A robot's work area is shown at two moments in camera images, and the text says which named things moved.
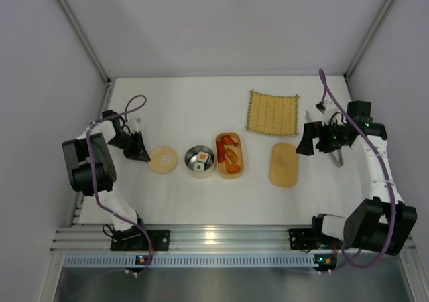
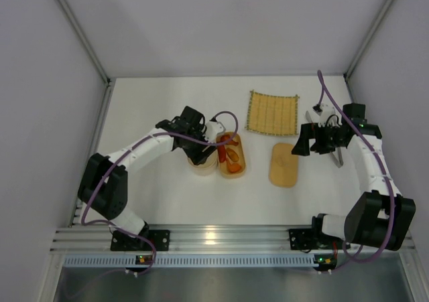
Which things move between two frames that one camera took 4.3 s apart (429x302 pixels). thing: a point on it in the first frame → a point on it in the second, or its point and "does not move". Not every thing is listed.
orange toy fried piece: x=227 y=139 does not move
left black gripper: x=133 y=144 → x=200 y=149
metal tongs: x=340 y=163 does not move
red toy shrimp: x=220 y=151 does not move
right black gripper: x=312 y=136 does not move
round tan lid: x=163 y=160 → x=212 y=160
